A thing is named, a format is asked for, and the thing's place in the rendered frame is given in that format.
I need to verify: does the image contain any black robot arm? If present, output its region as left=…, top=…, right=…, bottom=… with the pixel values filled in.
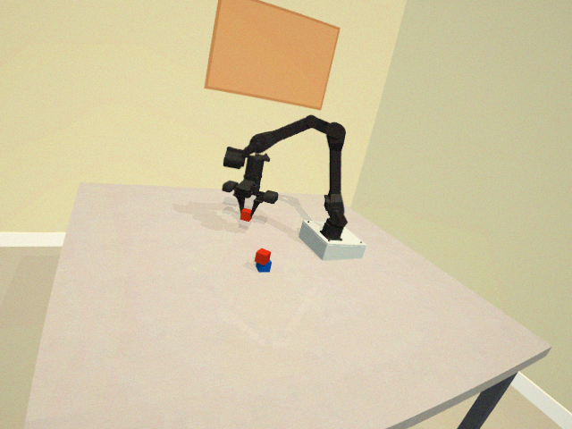
left=223, top=115, right=348, bottom=241

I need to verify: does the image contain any blue cube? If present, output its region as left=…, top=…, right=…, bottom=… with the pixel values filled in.
left=256, top=260, right=272, bottom=273

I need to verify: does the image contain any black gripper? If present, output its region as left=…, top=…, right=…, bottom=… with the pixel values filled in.
left=223, top=171, right=279, bottom=216

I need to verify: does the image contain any red cube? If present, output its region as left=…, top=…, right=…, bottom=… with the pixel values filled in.
left=240, top=208, right=252, bottom=222
left=255, top=248, right=271, bottom=265

